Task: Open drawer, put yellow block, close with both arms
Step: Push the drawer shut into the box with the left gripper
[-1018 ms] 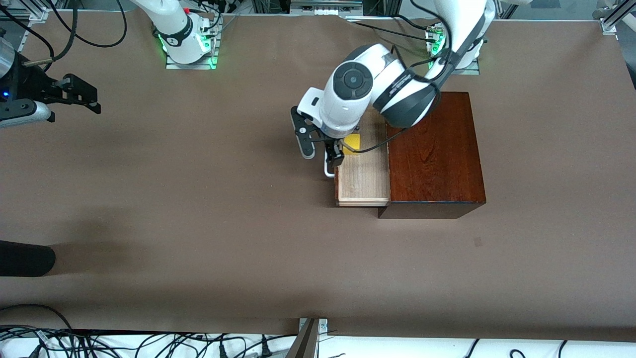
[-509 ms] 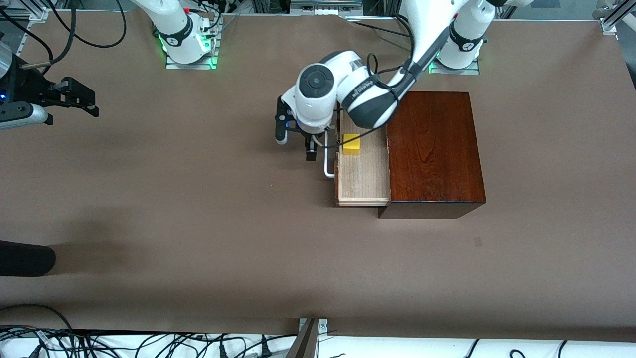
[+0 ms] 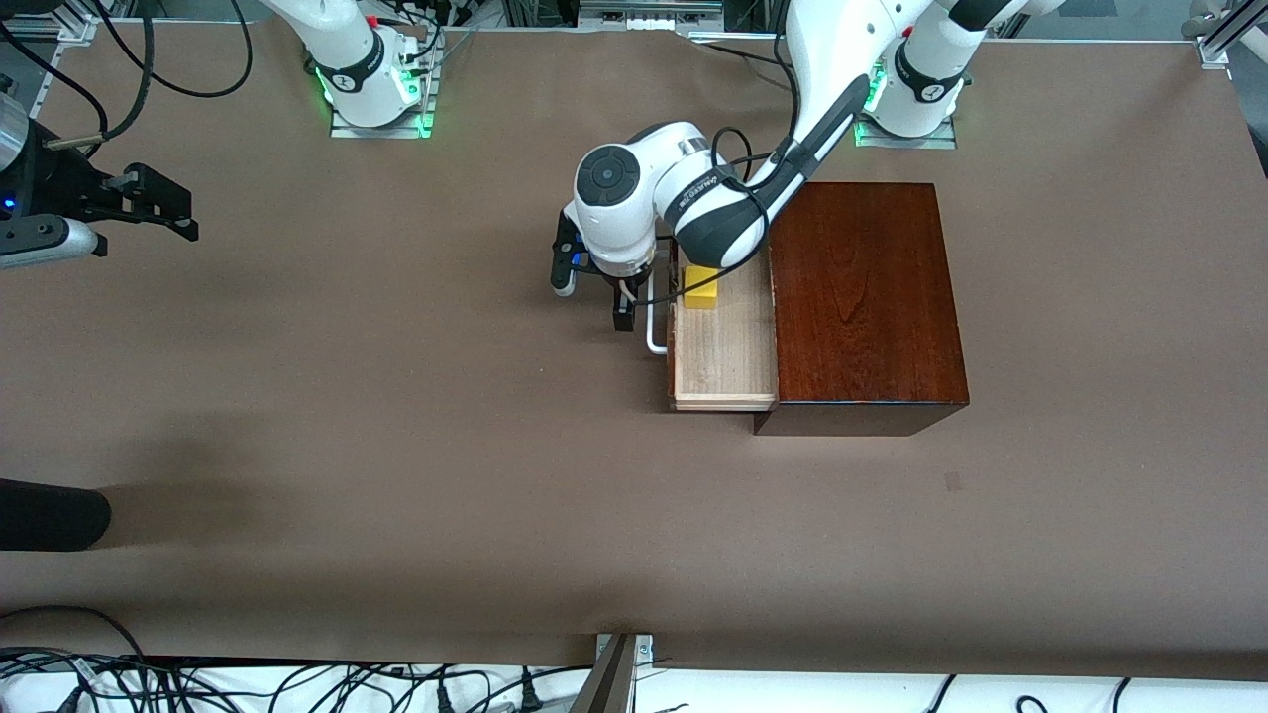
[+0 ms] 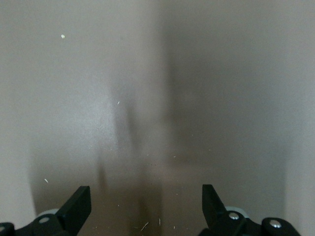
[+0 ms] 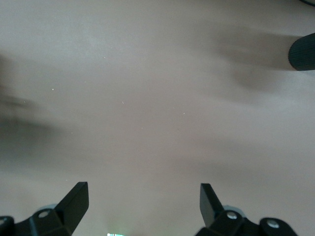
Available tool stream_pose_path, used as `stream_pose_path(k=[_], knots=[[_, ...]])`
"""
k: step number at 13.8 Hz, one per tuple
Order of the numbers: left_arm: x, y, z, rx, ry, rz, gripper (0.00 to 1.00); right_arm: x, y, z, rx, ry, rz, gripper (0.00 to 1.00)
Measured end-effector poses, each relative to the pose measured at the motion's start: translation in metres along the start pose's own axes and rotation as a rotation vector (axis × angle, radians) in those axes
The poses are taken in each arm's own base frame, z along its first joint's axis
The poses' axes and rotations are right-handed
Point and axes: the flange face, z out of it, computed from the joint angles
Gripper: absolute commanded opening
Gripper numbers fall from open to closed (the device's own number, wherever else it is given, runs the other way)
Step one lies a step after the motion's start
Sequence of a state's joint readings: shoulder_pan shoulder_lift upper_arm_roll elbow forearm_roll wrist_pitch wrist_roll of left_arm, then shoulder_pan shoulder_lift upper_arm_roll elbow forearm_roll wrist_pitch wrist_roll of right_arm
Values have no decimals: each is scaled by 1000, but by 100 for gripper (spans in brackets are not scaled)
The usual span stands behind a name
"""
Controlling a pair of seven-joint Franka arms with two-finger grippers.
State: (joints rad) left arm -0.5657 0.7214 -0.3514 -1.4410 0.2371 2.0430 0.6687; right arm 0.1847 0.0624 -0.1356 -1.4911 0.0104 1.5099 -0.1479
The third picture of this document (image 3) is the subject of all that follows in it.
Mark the aluminium side rail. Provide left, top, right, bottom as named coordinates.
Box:
left=0, top=15, right=100, bottom=110

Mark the wooden drawer with white handle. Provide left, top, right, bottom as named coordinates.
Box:
left=645, top=238, right=780, bottom=414

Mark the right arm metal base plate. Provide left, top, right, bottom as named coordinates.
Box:
left=329, top=59, right=438, bottom=141

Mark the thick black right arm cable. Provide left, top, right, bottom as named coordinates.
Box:
left=44, top=0, right=156, bottom=152

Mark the dark brown wooden box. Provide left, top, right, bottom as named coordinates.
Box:
left=753, top=181, right=971, bottom=438

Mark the metal bracket with grey beam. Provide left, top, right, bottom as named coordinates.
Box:
left=569, top=632, right=656, bottom=713

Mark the black ribbed cylinder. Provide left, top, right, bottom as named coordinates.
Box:
left=0, top=478, right=113, bottom=553

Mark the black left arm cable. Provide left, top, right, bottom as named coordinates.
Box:
left=634, top=30, right=805, bottom=304

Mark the thin black looping cable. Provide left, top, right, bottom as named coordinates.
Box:
left=94, top=0, right=255, bottom=100

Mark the brown table cover sheet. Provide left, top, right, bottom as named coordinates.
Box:
left=0, top=20, right=1268, bottom=682

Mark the silver metal frame bar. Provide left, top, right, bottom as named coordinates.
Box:
left=578, top=0, right=726, bottom=33

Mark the black arcing floor cable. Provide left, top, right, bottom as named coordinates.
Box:
left=0, top=605, right=147, bottom=661

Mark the aluminium corner frame profile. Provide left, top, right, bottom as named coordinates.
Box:
left=1182, top=0, right=1268, bottom=70

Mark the black cable on table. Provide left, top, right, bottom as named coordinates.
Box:
left=693, top=40, right=795, bottom=72

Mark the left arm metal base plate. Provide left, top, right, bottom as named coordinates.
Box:
left=854, top=115, right=959, bottom=151

